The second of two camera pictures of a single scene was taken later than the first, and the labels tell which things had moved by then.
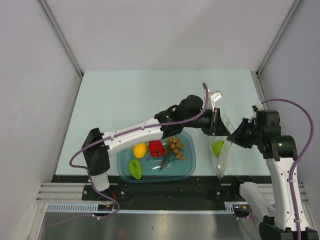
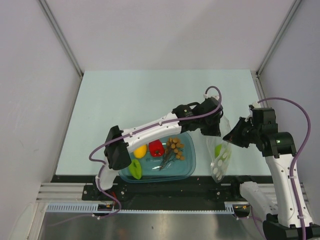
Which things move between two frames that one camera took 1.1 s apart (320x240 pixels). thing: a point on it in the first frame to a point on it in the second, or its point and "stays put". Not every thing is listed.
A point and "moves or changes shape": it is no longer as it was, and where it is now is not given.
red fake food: [156, 148] stays put
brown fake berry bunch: [174, 151] stays put
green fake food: [135, 168] stays put
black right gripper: [236, 137] stays put
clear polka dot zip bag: [220, 145] moves or changes shape
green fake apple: [217, 145] to [222, 153]
